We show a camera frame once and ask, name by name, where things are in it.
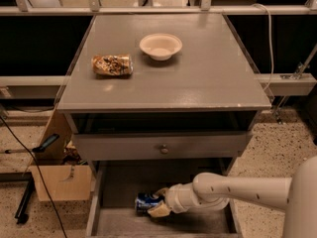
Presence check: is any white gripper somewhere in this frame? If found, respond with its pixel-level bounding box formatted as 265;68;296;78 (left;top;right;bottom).
148;183;201;218

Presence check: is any blue pepsi can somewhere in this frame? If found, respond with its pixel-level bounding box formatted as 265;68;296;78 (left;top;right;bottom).
135;192;164;214

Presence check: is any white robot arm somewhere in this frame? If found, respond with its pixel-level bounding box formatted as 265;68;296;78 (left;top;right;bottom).
148;157;317;238

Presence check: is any open grey middle drawer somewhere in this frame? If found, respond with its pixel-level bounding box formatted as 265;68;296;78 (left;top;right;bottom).
86;159;243;238

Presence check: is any round metal drawer knob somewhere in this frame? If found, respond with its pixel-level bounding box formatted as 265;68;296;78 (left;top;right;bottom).
159;145;168;155

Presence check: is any closed grey top drawer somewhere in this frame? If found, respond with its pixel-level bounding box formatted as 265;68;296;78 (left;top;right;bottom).
72;132;252;161

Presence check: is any grey drawer cabinet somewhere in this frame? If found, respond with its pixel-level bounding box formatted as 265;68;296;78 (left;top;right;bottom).
56;13;272;238

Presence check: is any gold crumpled snack can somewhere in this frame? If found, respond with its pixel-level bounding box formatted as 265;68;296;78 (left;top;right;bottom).
91;55;133;76

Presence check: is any cardboard box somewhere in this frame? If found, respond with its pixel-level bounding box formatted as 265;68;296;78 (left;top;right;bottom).
29;165;92;201

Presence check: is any black metal stand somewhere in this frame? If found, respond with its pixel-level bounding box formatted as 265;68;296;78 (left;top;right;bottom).
0;172;35;224

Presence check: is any white paper bowl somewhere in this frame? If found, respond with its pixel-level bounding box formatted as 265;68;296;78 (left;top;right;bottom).
139;34;182;61

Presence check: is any black floor cable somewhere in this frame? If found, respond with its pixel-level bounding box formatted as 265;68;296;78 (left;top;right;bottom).
0;115;68;238

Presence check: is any black handled tool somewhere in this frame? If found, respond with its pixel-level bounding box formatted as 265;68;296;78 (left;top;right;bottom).
1;134;59;154

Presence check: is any metal railing frame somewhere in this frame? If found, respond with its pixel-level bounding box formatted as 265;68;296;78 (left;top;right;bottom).
0;0;317;97

